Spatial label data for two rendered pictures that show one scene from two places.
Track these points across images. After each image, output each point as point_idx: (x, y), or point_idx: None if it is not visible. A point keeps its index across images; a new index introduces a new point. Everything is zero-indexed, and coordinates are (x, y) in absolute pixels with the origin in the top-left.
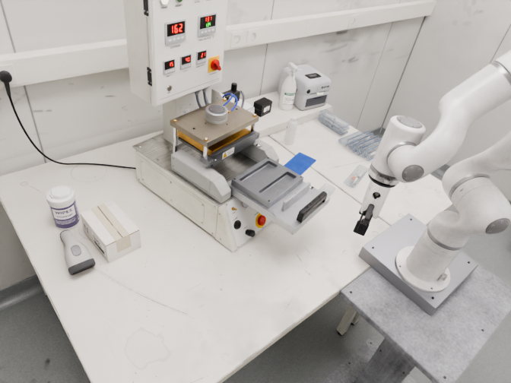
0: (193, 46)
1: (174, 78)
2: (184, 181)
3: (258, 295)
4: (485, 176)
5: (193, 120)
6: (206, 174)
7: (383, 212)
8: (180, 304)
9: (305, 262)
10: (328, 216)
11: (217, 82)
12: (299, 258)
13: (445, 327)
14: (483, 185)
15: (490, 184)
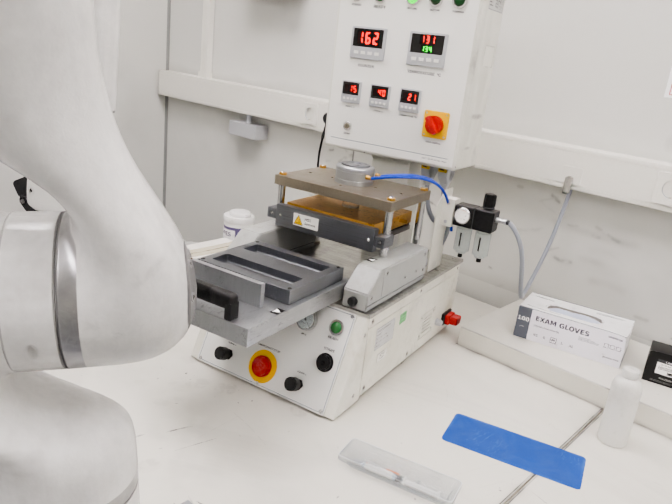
0: (397, 77)
1: (358, 115)
2: None
3: (91, 378)
4: (61, 219)
5: (333, 173)
6: (259, 225)
7: None
8: None
9: (165, 436)
10: (329, 488)
11: (443, 165)
12: (176, 430)
13: None
14: (14, 211)
15: (13, 216)
